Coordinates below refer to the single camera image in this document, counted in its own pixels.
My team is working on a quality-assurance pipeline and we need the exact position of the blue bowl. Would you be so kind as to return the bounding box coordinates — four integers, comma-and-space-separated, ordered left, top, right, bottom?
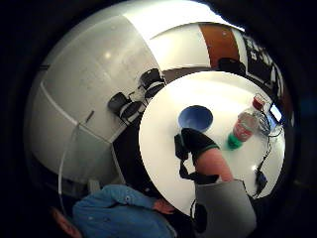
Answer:
177, 104, 214, 133

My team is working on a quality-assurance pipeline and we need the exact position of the clear plastic bottle red label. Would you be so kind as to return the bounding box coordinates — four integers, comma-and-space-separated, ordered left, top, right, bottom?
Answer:
226, 93, 267, 151

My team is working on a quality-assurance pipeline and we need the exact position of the black chair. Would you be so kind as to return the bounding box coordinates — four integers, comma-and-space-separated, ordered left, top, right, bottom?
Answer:
138, 67, 166, 100
217, 57, 248, 77
107, 91, 146, 124

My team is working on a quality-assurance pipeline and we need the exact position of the the person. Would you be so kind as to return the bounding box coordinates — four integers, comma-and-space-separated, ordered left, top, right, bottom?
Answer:
49, 183, 178, 238

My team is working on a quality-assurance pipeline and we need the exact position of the brown wooden door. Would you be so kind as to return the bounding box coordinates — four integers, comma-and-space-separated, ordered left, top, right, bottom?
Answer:
198, 23, 241, 69

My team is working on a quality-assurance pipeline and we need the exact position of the black cable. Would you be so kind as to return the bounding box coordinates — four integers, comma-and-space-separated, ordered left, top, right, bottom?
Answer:
252, 107, 285, 200

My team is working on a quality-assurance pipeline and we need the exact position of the black wall board with papers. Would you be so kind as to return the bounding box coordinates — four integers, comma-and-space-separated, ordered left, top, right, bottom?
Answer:
242, 32, 284, 97

